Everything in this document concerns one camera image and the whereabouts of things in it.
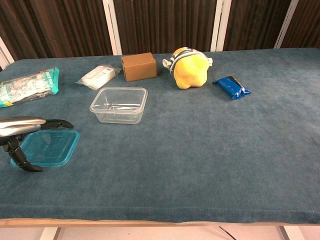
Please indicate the translucent blue plastic lid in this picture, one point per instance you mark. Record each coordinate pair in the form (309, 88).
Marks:
(53, 147)

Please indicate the brown cardboard box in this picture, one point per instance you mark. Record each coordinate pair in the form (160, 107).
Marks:
(140, 67)

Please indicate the teal wet wipes pack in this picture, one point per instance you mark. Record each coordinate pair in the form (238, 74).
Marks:
(27, 87)

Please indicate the blue table cloth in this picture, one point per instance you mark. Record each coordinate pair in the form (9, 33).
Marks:
(190, 150)

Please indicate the brown partition panel white frame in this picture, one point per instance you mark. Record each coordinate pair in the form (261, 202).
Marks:
(165, 25)
(252, 23)
(307, 22)
(55, 27)
(2, 52)

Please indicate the clear plastic food container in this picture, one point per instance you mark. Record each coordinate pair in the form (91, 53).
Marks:
(118, 105)

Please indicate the blue snack packet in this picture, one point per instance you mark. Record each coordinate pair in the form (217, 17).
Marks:
(231, 87)

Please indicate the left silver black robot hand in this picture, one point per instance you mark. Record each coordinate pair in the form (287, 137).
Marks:
(17, 125)

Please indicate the yellow plush toy striped shirt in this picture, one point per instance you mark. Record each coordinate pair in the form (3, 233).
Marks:
(191, 72)

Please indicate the white metal table leg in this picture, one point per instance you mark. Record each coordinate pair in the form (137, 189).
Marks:
(288, 233)
(50, 233)

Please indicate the white item in clear bag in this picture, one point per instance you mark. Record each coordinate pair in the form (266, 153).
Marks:
(98, 76)

